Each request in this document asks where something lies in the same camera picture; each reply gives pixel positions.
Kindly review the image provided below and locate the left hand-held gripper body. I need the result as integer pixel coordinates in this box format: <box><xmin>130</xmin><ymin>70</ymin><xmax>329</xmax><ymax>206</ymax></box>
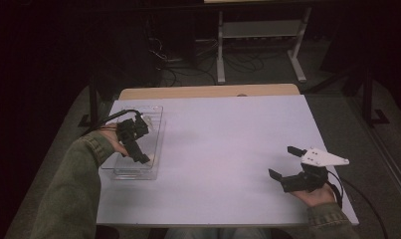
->
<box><xmin>115</xmin><ymin>113</ymin><xmax>154</xmax><ymax>159</ymax></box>

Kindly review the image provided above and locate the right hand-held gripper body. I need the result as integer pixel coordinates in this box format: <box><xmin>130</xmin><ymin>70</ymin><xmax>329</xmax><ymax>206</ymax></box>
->
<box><xmin>282</xmin><ymin>146</ymin><xmax>351</xmax><ymax>194</ymax></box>

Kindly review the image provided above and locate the clear plastic tray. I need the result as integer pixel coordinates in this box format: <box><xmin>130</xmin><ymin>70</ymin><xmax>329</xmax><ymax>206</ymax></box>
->
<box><xmin>100</xmin><ymin>105</ymin><xmax>167</xmax><ymax>182</ymax></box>

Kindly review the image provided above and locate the person's left hand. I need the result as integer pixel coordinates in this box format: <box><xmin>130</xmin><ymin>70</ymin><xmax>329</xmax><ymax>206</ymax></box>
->
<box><xmin>98</xmin><ymin>122</ymin><xmax>130</xmax><ymax>157</ymax></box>

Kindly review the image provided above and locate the person's right hand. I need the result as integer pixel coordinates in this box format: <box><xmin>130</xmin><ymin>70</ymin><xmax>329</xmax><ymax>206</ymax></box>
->
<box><xmin>291</xmin><ymin>182</ymin><xmax>337</xmax><ymax>209</ymax></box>

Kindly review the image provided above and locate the black metal stand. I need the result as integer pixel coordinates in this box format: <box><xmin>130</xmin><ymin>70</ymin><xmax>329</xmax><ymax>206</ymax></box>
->
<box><xmin>78</xmin><ymin>75</ymin><xmax>100</xmax><ymax>131</ymax></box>
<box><xmin>360</xmin><ymin>64</ymin><xmax>391</xmax><ymax>128</ymax></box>

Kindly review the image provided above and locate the wooden table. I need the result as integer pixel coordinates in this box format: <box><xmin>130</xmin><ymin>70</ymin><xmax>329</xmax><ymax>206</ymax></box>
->
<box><xmin>117</xmin><ymin>83</ymin><xmax>301</xmax><ymax>102</ymax></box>

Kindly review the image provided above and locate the white metal stand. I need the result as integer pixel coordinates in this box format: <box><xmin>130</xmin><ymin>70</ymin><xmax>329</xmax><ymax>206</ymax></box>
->
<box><xmin>215</xmin><ymin>5</ymin><xmax>313</xmax><ymax>85</ymax></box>

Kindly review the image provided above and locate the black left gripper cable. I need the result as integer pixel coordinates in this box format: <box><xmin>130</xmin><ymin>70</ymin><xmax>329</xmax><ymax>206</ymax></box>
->
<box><xmin>83</xmin><ymin>108</ymin><xmax>144</xmax><ymax>135</ymax></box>

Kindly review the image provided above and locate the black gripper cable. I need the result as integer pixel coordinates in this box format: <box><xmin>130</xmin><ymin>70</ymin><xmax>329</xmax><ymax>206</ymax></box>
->
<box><xmin>83</xmin><ymin>108</ymin><xmax>144</xmax><ymax>135</ymax></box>
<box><xmin>326</xmin><ymin>169</ymin><xmax>389</xmax><ymax>239</ymax></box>

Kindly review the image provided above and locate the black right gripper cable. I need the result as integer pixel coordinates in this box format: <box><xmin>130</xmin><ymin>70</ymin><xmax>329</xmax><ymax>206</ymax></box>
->
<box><xmin>326</xmin><ymin>169</ymin><xmax>389</xmax><ymax>239</ymax></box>

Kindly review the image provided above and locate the tangle of floor cables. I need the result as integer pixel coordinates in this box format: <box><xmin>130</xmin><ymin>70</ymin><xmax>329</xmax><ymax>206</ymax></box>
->
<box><xmin>147</xmin><ymin>35</ymin><xmax>266</xmax><ymax>88</ymax></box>

